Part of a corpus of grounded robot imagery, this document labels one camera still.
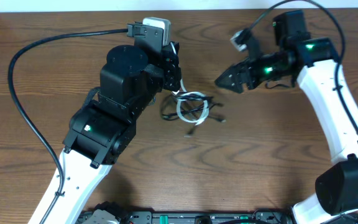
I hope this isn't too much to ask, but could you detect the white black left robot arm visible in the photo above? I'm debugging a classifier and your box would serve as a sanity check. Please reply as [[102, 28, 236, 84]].
[[30, 42, 181, 223]]

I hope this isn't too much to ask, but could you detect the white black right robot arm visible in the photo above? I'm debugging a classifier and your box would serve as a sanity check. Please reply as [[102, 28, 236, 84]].
[[215, 10, 358, 223]]

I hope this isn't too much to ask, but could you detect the black left camera cable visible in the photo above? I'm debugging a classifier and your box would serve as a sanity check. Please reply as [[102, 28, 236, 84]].
[[7, 27, 136, 224]]

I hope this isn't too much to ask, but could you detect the black USB cable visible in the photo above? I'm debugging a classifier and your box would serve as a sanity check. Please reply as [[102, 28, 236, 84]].
[[160, 93, 227, 138]]

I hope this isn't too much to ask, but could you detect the black right camera cable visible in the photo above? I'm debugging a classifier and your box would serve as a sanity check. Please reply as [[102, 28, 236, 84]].
[[247, 0, 358, 166]]

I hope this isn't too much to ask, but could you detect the black camera cable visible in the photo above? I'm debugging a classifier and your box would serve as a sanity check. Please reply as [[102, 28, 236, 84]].
[[7, 27, 136, 224], [247, 0, 358, 166]]

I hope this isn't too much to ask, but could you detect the white USB cable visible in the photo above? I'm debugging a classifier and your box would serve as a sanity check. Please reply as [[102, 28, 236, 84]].
[[169, 42, 210, 126]]

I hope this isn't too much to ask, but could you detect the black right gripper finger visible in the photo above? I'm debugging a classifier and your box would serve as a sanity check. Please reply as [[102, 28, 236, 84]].
[[216, 58, 249, 82], [214, 77, 244, 93]]

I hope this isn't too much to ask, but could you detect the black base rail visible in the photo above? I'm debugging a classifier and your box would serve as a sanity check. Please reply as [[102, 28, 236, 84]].
[[75, 202, 296, 224]]

